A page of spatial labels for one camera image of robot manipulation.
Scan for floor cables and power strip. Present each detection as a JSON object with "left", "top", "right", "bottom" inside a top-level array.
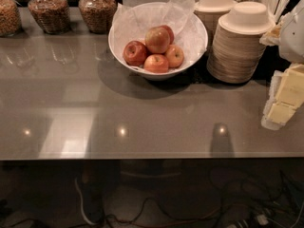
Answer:
[{"left": 0, "top": 166, "right": 304, "bottom": 228}]

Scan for black sneaker white sole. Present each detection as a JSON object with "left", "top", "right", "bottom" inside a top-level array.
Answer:
[{"left": 75, "top": 174, "right": 105, "bottom": 225}]

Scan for right glass cereal jar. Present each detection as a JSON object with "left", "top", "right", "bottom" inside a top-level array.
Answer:
[{"left": 78, "top": 0, "right": 117, "bottom": 34}]

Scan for stack paper bowls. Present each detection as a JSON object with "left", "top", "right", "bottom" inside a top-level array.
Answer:
[
  {"left": 195, "top": 0, "right": 237, "bottom": 47},
  {"left": 207, "top": 2, "right": 275, "bottom": 84}
]

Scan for middle glass cereal jar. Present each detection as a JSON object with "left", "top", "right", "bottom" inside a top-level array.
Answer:
[{"left": 28, "top": 0, "right": 70, "bottom": 34}]

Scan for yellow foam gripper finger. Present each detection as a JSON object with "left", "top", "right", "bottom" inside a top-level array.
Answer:
[{"left": 268, "top": 64, "right": 304, "bottom": 125}]

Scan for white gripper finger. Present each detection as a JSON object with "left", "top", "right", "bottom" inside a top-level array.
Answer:
[{"left": 261, "top": 70, "right": 283, "bottom": 130}]

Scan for left glass cereal jar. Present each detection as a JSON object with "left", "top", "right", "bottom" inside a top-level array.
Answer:
[{"left": 0, "top": 0, "right": 22, "bottom": 37}]

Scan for front stack paper bowls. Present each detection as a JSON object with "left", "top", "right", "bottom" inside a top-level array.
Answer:
[{"left": 207, "top": 2, "right": 275, "bottom": 84}]

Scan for red yellow apple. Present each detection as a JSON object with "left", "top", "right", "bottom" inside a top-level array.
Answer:
[
  {"left": 143, "top": 54, "right": 169, "bottom": 73},
  {"left": 145, "top": 27, "right": 170, "bottom": 54},
  {"left": 164, "top": 45, "right": 184, "bottom": 68}
]

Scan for back red apple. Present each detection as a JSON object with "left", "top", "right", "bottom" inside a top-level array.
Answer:
[{"left": 160, "top": 25, "right": 175, "bottom": 45}]

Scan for white ceramic bowl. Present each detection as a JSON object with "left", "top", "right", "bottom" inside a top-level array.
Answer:
[{"left": 107, "top": 1, "right": 209, "bottom": 82}]

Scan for back stack paper bowls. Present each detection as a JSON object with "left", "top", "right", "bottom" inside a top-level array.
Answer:
[{"left": 195, "top": 0, "right": 237, "bottom": 47}]

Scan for glass cereal jar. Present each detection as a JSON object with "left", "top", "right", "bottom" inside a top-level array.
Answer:
[
  {"left": 0, "top": 0, "right": 22, "bottom": 37},
  {"left": 78, "top": 0, "right": 117, "bottom": 34},
  {"left": 28, "top": 0, "right": 70, "bottom": 34}
]

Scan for left dark red apple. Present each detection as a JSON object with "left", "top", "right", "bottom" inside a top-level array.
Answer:
[{"left": 123, "top": 40, "right": 147, "bottom": 67}]

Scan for white tissue paper liner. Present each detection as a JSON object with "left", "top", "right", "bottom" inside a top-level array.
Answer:
[{"left": 112, "top": 0, "right": 207, "bottom": 72}]

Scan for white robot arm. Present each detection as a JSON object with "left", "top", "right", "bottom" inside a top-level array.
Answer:
[{"left": 261, "top": 0, "right": 304, "bottom": 130}]

